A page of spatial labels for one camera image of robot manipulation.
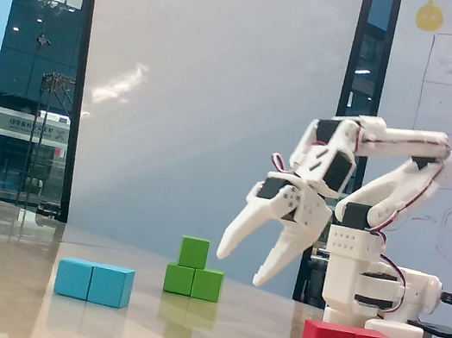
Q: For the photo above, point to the long green block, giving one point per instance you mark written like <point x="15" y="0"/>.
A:
<point x="193" y="282"/>

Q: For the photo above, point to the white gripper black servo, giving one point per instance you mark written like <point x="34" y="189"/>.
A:
<point x="310" y="210"/>

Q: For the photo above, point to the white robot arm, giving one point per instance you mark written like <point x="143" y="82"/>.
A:
<point x="401" y="141"/>

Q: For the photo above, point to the long blue block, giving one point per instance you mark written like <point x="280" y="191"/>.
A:
<point x="94" y="283"/>

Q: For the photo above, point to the black window frame post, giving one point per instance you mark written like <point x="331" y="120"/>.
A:
<point x="82" y="65"/>
<point x="369" y="50"/>

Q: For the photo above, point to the dark scaffold tower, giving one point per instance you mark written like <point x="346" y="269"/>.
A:
<point x="35" y="135"/>

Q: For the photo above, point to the small green cube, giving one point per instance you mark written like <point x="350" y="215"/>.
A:
<point x="193" y="253"/>

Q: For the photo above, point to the yellow round sticker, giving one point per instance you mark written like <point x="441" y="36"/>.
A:
<point x="430" y="17"/>

